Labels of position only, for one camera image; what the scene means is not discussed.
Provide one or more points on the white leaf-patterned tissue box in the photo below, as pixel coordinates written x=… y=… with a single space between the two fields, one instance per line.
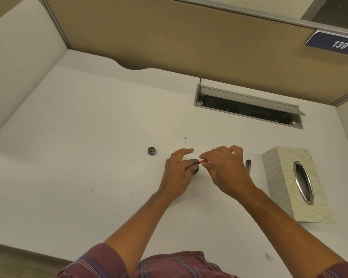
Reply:
x=290 y=185

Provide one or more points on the small black round jar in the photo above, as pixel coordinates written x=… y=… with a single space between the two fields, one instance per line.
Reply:
x=195 y=170

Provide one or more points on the white cubicle side panel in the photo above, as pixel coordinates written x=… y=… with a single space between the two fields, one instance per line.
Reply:
x=20 y=63

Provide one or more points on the person's left thumb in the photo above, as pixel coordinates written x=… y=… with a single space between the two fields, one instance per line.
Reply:
x=192 y=165

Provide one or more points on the beige cubicle partition panel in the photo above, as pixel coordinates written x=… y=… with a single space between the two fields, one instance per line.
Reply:
x=191 y=40

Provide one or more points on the person's right thumb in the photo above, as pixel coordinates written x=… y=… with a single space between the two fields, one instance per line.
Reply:
x=208 y=166

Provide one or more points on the person's right forearm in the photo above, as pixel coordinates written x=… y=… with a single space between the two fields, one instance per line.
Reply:
x=287 y=228

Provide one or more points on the person's right hand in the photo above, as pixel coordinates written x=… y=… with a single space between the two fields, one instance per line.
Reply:
x=229 y=170

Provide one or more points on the black pen with silver clip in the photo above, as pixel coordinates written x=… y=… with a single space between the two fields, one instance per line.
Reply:
x=248 y=165

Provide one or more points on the black round jar lid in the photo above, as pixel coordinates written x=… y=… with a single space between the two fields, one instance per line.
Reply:
x=152 y=151

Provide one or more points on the person's left hand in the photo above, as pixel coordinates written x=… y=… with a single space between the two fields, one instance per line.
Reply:
x=174 y=173

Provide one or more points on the maroon plaid shirt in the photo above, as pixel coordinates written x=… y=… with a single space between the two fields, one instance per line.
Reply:
x=177 y=264

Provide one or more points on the person's left forearm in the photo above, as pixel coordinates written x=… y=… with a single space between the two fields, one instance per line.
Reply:
x=142 y=225

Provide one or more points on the blue number sign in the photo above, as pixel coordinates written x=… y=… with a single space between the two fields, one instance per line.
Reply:
x=333 y=43

